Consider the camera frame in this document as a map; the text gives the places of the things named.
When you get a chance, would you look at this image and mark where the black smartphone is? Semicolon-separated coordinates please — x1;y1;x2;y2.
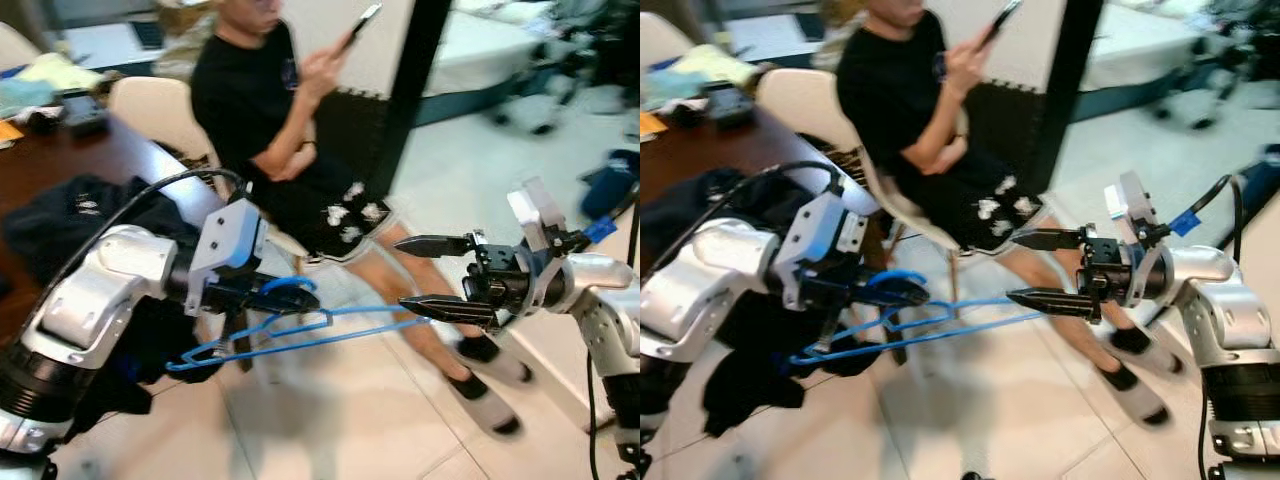
340;3;384;51
985;0;1026;46

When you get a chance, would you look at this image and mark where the white plastic chair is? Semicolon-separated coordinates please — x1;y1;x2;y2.
108;75;311;261
755;68;961;251
640;12;691;71
0;22;46;71

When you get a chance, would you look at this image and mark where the person in black clothes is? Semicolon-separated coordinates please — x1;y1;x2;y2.
190;0;531;436
835;0;1186;426

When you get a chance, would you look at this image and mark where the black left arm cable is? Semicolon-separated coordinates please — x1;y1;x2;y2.
30;168;249;311
690;160;846;261

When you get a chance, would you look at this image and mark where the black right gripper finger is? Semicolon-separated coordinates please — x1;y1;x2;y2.
393;235;481;258
397;295;496;328
1012;229;1086;251
1005;288;1091;320

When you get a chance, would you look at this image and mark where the teal cloth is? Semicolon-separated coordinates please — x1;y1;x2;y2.
0;75;56;116
645;68;701;106

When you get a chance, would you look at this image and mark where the black printed jersey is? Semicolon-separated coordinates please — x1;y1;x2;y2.
0;175;236;436
640;168;831;436

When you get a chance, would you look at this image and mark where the white bed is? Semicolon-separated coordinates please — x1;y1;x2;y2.
420;0;601;126
1075;0;1251;121

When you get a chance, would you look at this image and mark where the cream cloth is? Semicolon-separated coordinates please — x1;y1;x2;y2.
665;45;756;91
15;52;106;96

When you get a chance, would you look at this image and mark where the blue clothes hanger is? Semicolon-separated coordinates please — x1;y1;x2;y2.
788;270;1046;366
165;275;481;374

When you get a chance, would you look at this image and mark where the black pillar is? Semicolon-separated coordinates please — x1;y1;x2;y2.
370;0;453;196
1020;0;1106;196

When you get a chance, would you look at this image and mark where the dark blue bag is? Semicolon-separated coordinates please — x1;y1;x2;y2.
1235;145;1280;216
580;150;641;221

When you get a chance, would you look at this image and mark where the white blue left wrist camera mount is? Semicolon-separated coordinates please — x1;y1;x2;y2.
185;195;269;316
775;190;869;311

